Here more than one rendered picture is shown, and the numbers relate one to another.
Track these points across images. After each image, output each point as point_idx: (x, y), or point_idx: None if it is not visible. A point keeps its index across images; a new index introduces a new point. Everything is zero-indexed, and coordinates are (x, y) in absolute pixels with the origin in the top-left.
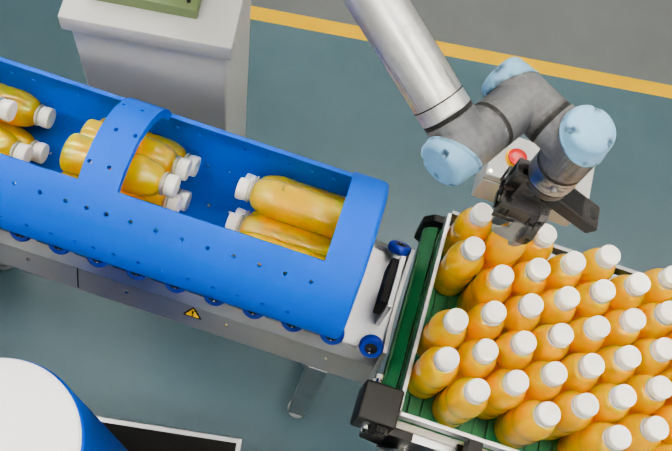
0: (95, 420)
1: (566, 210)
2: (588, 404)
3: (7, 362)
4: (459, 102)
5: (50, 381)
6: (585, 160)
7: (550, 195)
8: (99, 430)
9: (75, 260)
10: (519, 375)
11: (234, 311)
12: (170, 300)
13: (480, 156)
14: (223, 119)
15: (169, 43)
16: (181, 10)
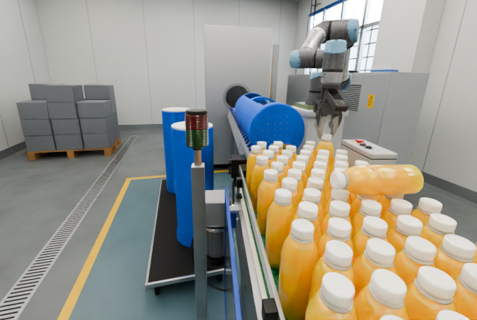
0: (207, 157)
1: (329, 95)
2: (277, 163)
3: (211, 123)
4: (307, 45)
5: (209, 125)
6: (326, 48)
7: (321, 81)
8: (205, 158)
9: (242, 138)
10: (270, 151)
11: (248, 151)
12: (244, 150)
13: (300, 52)
14: None
15: (298, 111)
16: (306, 106)
